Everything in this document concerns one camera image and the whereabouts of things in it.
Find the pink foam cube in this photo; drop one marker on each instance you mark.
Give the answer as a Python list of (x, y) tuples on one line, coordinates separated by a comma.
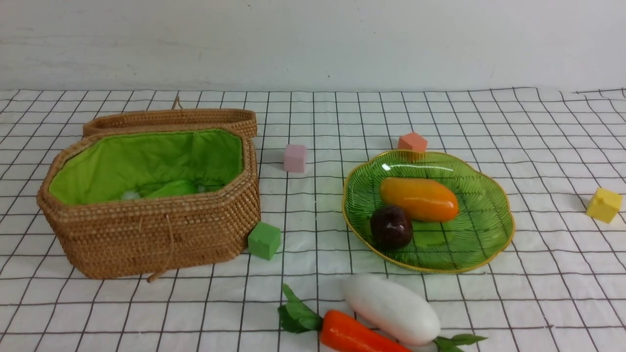
[(295, 158)]

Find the dark purple passion fruit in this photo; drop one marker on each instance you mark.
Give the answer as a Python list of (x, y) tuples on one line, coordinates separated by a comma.
[(391, 228)]

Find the white black grid tablecloth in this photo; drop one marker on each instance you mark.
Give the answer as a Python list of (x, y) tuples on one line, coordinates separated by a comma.
[(559, 287)]

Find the white radish with leaves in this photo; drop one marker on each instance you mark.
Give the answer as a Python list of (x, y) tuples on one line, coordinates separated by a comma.
[(400, 312)]

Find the green glass leaf plate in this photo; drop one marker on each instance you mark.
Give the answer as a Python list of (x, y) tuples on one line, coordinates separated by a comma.
[(483, 227)]

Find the green foam cube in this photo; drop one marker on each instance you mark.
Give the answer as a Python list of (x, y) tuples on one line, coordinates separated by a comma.
[(264, 241)]

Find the woven wicker basket lid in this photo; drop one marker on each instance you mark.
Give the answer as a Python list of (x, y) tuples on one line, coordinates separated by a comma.
[(240, 120)]

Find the orange foam cube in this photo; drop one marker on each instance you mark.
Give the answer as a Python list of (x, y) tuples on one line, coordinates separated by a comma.
[(412, 141)]

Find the orange carrot with leaves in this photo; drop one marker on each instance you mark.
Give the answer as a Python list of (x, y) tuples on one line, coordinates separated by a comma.
[(336, 329)]

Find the yellow foam cube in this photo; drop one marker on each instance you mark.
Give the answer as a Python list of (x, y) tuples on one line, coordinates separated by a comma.
[(604, 205)]

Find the orange yellow mango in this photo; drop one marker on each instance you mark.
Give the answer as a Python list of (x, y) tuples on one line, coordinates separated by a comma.
[(425, 200)]

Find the green cucumber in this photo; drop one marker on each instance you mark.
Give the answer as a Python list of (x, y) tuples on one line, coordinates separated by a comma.
[(176, 188)]

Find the woven wicker basket green lining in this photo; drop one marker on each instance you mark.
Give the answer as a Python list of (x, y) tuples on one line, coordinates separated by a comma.
[(92, 198)]

